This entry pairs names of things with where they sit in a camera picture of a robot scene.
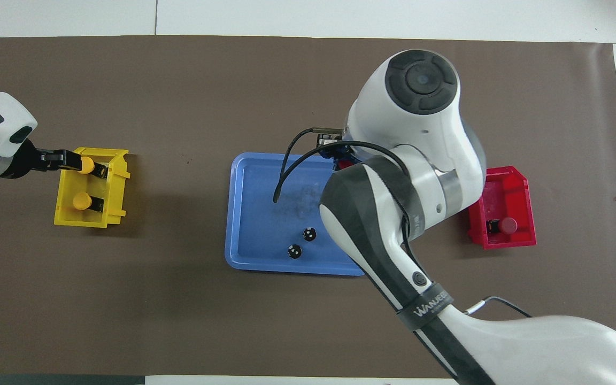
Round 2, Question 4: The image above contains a brown paper table mat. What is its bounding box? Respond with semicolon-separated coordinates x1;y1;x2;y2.
0;35;616;380

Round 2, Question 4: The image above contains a yellow plastic storage bin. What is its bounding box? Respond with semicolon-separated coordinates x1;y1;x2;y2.
53;147;131;229

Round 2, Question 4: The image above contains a blue plastic tray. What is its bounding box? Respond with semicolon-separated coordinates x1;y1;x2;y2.
225;152;367;277

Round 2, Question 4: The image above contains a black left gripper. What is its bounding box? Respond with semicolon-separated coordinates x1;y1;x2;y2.
2;139;82;179

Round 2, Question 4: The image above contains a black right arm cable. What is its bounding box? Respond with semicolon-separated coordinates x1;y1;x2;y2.
273;127;533;321

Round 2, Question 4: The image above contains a yellow push button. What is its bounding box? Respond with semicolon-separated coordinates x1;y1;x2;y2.
72;192;105;212
78;156;109;180

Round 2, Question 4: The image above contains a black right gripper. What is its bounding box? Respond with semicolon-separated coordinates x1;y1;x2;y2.
317;134;362;171

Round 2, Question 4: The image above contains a red plastic storage bin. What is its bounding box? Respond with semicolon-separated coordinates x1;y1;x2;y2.
467;166;537;250

